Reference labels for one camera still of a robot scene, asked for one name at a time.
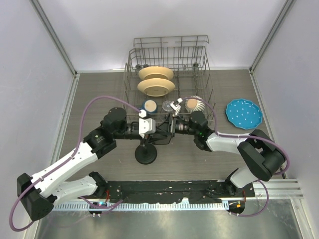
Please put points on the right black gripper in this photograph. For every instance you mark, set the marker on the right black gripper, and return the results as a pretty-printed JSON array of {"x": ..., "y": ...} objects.
[{"x": 175, "y": 123}]

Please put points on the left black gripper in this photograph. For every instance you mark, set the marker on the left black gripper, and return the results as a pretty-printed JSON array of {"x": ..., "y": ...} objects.
[{"x": 152, "y": 138}]

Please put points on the black phone stand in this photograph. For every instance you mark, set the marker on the black phone stand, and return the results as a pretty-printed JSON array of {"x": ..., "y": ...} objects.
[{"x": 146, "y": 153}]

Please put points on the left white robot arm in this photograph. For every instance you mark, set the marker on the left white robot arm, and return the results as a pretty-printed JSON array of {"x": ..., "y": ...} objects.
[{"x": 40, "y": 192}]

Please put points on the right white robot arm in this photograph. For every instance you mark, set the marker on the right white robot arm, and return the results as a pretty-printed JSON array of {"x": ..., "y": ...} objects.
[{"x": 262, "y": 158}]

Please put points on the striped ceramic bowl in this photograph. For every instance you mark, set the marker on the striped ceramic bowl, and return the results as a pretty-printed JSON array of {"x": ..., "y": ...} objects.
[{"x": 194, "y": 104}]

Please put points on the blue mug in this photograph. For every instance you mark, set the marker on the blue mug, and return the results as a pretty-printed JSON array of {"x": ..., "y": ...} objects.
[{"x": 150, "y": 106}]

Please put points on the clear glass cup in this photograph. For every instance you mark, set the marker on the clear glass cup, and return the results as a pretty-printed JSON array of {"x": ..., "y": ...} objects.
[{"x": 166, "y": 107}]

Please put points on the front beige plate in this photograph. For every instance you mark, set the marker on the front beige plate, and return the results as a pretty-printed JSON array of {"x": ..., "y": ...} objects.
[{"x": 156, "y": 87}]

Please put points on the beige plate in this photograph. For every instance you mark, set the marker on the beige plate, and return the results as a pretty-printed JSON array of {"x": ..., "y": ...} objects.
[
  {"x": 156, "y": 72},
  {"x": 156, "y": 87}
]

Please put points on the blue dotted plate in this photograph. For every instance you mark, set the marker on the blue dotted plate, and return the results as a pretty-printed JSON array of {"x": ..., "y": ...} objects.
[{"x": 244, "y": 114}]

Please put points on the rear beige plate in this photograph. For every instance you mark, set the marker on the rear beige plate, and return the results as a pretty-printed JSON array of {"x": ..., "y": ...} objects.
[{"x": 156, "y": 72}]

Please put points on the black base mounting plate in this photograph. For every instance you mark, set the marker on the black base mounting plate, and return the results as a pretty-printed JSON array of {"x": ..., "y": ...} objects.
[{"x": 169, "y": 192}]

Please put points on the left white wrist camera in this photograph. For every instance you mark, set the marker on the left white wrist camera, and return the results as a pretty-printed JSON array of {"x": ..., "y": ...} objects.
[{"x": 146, "y": 125}]

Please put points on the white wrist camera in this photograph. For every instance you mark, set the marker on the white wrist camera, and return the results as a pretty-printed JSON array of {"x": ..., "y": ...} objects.
[
  {"x": 146, "y": 125},
  {"x": 175, "y": 105}
]

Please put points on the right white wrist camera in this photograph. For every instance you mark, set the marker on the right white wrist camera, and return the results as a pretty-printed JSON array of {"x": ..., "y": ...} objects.
[{"x": 175, "y": 105}]

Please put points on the grey wire dish rack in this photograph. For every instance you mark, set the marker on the grey wire dish rack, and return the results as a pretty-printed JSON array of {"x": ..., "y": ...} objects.
[{"x": 186, "y": 56}]

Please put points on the perforated cable tray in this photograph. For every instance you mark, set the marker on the perforated cable tray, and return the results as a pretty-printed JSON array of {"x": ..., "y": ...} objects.
[{"x": 183, "y": 206}]

